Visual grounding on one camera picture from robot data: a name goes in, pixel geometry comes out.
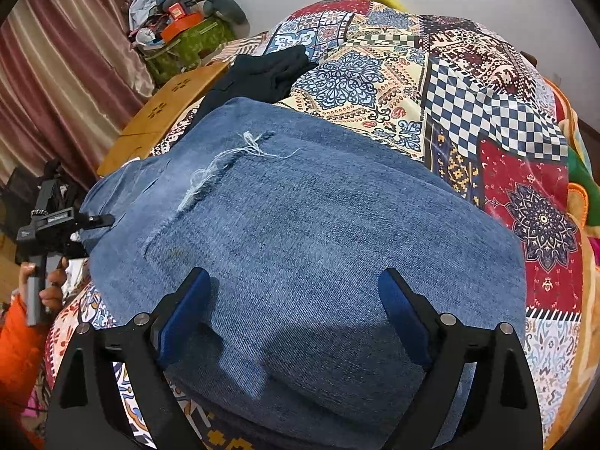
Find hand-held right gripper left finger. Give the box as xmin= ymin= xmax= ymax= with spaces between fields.
xmin=47 ymin=266 xmax=221 ymax=450

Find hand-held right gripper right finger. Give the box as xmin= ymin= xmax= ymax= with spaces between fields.
xmin=377 ymin=267 xmax=543 ymax=450

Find blue denim pants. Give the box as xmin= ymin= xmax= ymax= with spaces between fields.
xmin=77 ymin=97 xmax=528 ymax=450

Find person's left hand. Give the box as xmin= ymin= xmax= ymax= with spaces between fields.
xmin=19 ymin=255 xmax=67 ymax=314

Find wooden lap desk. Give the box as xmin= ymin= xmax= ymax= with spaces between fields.
xmin=96 ymin=63 xmax=230 ymax=176

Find striped pink gold curtain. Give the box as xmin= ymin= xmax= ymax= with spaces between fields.
xmin=0 ymin=0 xmax=155 ymax=188

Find green patterned cloth cover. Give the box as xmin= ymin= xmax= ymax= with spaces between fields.
xmin=143 ymin=16 xmax=237 ymax=87

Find black folded garment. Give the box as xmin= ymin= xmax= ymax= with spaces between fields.
xmin=187 ymin=46 xmax=320 ymax=125

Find orange flat box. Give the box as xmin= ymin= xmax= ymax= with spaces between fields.
xmin=159 ymin=12 xmax=207 ymax=43

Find orange green fleece blanket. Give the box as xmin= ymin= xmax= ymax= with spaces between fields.
xmin=553 ymin=79 xmax=600 ymax=432

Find pale blue clothes pile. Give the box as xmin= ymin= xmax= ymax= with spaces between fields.
xmin=129 ymin=0 xmax=183 ymax=31

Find patchwork printed quilt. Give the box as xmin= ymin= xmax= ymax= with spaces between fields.
xmin=44 ymin=0 xmax=591 ymax=450

